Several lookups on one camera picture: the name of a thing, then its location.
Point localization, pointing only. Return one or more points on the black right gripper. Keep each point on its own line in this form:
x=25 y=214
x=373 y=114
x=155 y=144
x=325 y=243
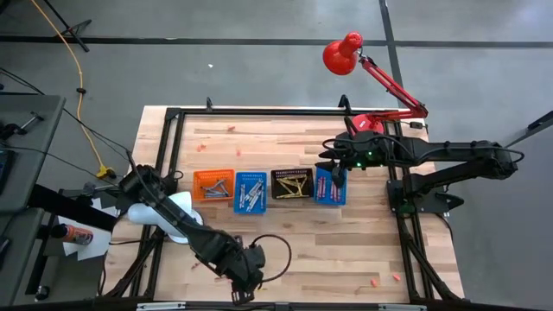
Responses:
x=360 y=151

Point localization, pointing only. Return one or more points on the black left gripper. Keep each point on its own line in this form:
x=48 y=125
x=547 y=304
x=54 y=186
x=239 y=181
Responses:
x=246 y=265

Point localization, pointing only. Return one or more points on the black plastic basket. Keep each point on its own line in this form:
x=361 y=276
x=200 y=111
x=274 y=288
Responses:
x=306 y=173

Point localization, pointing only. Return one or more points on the blue plastic basket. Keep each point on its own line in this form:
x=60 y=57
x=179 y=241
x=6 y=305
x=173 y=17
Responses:
x=237 y=175
x=328 y=202

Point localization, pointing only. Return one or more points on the orange plastic basket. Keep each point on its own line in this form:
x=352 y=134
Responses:
x=198 y=175

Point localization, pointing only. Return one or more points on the red desk lamp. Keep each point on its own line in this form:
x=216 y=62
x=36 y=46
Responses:
x=341 y=56

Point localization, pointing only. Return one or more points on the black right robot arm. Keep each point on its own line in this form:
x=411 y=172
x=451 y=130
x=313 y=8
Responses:
x=453 y=153

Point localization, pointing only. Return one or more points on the white desk lamp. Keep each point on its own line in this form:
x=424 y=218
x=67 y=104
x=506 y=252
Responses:
x=142 y=213

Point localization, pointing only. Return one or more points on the red crayon stub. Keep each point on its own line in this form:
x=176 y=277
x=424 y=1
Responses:
x=201 y=147

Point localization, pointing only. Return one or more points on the white paper sheets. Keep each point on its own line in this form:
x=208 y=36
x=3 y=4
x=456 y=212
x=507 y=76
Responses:
x=97 y=248

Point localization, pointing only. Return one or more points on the orange spray can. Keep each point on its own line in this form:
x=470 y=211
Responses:
x=75 y=235

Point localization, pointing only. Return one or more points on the black metal beam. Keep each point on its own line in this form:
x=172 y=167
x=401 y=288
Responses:
x=65 y=205

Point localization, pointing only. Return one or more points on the black caster wheel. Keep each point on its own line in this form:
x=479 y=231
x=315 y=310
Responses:
x=42 y=293

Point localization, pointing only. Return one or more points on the black metal pole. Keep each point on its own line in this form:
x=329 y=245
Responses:
x=542 y=122

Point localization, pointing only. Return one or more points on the grey bench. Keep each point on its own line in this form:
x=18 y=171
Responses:
x=17 y=259

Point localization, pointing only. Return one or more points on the grey side table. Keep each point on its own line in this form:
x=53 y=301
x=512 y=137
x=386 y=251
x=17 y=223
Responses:
x=30 y=164

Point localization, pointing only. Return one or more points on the black clamp tool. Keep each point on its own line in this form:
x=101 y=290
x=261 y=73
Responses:
x=13 y=128

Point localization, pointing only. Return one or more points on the black tripod stand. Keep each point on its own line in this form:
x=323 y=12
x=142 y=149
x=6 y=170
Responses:
x=69 y=29

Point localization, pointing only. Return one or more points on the black metal table frame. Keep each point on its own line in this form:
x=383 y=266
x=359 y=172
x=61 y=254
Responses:
x=281 y=111

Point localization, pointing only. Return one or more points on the silver metal bracket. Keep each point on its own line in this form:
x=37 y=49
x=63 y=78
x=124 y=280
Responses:
x=160 y=306
x=402 y=307

